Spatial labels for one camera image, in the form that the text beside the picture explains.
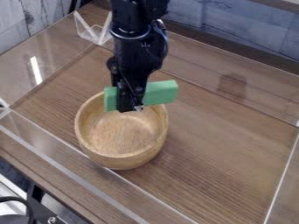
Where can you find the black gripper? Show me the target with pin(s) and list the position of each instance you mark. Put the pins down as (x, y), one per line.
(136, 58)

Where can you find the clear acrylic tray wall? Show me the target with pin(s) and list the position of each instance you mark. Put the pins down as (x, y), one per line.
(144, 195)

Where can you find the wooden bowl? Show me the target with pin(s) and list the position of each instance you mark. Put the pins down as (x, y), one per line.
(120, 140)

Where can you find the clear acrylic corner bracket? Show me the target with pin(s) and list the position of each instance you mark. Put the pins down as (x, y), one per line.
(96, 34)

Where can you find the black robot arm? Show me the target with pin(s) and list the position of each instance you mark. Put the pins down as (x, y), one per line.
(132, 16)

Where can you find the black metal table frame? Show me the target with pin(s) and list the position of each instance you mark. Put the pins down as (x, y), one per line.
(48, 210)

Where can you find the green rectangular block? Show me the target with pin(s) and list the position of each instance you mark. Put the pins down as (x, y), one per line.
(160, 92)

